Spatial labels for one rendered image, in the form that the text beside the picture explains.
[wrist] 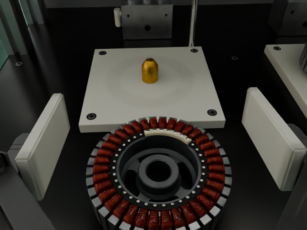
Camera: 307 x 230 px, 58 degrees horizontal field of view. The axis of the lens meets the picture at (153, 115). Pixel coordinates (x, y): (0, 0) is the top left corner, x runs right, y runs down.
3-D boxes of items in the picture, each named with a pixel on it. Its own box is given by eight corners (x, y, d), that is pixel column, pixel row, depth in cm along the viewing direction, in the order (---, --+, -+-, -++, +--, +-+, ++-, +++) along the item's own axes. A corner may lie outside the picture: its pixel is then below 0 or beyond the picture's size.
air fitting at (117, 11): (123, 29, 43) (121, 10, 41) (115, 29, 43) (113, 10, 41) (123, 26, 44) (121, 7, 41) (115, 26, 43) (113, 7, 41)
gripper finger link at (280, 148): (293, 149, 14) (309, 148, 14) (247, 86, 19) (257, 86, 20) (279, 192, 15) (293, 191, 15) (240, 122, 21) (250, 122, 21)
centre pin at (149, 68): (158, 83, 33) (158, 64, 31) (142, 84, 33) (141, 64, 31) (157, 74, 34) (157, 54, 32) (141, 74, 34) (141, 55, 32)
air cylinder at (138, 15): (172, 39, 43) (173, 3, 39) (123, 40, 43) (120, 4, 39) (169, 24, 47) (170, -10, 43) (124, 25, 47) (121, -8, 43)
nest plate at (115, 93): (224, 128, 29) (226, 119, 28) (80, 133, 29) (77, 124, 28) (200, 53, 40) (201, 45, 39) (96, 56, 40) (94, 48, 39)
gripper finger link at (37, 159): (42, 202, 15) (28, 202, 15) (71, 128, 21) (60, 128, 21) (28, 159, 13) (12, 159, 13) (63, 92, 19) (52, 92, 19)
